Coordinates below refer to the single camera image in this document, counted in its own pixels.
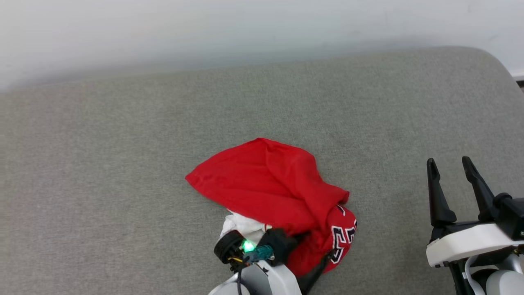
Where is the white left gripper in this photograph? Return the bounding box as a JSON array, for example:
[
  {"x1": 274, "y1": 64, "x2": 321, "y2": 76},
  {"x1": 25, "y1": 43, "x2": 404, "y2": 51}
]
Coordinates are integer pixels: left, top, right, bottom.
[{"x1": 221, "y1": 211, "x2": 298, "y2": 265}]

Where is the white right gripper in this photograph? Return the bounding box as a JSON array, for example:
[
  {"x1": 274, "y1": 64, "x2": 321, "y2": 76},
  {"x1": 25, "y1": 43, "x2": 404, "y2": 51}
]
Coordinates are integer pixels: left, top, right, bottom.
[{"x1": 426, "y1": 156, "x2": 524, "y2": 268}]

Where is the red basketball jersey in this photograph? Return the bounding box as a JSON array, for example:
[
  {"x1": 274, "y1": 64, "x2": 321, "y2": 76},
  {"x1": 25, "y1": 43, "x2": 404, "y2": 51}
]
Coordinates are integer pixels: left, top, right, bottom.
[{"x1": 185, "y1": 137, "x2": 357, "y2": 278}]

